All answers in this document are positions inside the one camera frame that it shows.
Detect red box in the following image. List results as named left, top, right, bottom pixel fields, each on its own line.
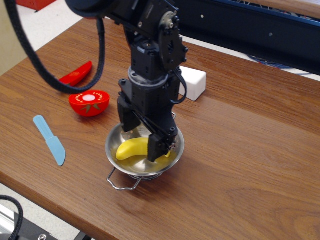
left=16, top=0, right=56, bottom=11

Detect white salt shaker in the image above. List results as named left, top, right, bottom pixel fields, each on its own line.
left=180, top=66, right=207, bottom=101

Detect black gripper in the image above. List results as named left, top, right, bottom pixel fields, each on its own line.
left=117, top=67, right=181, bottom=163

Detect red toy tomato half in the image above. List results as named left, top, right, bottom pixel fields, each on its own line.
left=68, top=90, right=110, bottom=117

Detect black braided cable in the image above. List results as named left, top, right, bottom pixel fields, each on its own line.
left=0, top=0, right=106, bottom=240

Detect black metal frame rail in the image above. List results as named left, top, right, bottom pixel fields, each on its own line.
left=175, top=0, right=320, bottom=75

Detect light blue toy knife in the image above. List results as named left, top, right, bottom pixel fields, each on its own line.
left=33, top=115, right=66, bottom=167

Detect red toy chili pepper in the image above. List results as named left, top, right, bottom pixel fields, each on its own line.
left=59, top=61, right=93, bottom=87

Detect steel colander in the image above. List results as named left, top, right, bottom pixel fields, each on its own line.
left=105, top=124, right=185, bottom=191

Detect black base with screw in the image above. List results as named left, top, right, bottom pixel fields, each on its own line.
left=14, top=212, right=93, bottom=240

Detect beige cabinet panel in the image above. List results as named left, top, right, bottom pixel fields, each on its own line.
left=0, top=0, right=27, bottom=76

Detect blue cables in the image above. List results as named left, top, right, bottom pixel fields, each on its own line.
left=246, top=54, right=320, bottom=77

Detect yellow toy banana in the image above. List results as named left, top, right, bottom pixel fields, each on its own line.
left=115, top=137, right=172, bottom=161

